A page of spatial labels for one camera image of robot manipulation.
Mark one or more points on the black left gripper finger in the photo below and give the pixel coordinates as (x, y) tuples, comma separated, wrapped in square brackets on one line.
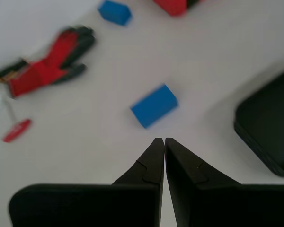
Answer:
[(132, 203), (215, 203)]

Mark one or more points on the black basket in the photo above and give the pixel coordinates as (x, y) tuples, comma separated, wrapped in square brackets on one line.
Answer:
[(269, 123)]

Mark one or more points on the blue rectangular block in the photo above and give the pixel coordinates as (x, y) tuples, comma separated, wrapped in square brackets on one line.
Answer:
[(114, 11), (153, 106)]

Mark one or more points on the red perforated basket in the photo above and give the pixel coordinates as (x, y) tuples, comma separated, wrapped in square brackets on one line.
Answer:
[(174, 6)]

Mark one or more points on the red round tag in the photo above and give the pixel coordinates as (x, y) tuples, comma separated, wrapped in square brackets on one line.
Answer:
[(16, 130)]

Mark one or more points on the red and black work glove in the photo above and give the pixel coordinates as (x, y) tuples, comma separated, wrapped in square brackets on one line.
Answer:
[(49, 63)]

